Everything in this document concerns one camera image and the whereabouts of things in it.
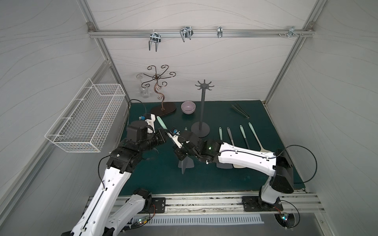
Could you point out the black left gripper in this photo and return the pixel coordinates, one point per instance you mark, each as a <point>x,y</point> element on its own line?
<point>161,138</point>

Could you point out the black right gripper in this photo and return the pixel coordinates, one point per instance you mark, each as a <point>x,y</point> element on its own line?
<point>183,141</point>

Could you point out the beige spatula grey handle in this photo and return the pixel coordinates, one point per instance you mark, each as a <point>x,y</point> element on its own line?
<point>232,142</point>

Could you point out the grey slotted turner mint handle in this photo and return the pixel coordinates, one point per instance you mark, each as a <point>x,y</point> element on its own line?
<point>244,136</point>

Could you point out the beige spoon mint handle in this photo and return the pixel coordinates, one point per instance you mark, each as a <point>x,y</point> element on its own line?
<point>262,149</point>

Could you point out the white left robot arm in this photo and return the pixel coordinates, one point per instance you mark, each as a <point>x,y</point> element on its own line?
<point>97,220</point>

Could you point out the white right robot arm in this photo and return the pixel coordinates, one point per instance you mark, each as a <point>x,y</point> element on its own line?
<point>278,167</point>

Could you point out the grey utensil rack stand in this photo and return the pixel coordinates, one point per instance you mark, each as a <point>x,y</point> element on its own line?
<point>200,128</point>

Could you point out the copper spiral mug tree stand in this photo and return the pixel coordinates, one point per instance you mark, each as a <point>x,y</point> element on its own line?
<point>165,108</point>

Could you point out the lilac ceramic bowl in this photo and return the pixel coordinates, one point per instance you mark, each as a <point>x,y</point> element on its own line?
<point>188,107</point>

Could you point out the glass on mug tree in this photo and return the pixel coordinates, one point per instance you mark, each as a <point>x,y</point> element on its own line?
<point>145,84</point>

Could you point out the black tongs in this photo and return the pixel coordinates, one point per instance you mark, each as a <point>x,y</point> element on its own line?
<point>237,107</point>

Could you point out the white wire basket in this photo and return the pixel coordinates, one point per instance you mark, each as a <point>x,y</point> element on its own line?
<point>84,124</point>

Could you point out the aluminium rail with hooks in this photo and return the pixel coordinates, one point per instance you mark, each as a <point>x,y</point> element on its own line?
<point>153,38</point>

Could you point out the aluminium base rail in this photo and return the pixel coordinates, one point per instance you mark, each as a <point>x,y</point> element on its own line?
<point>232,203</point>

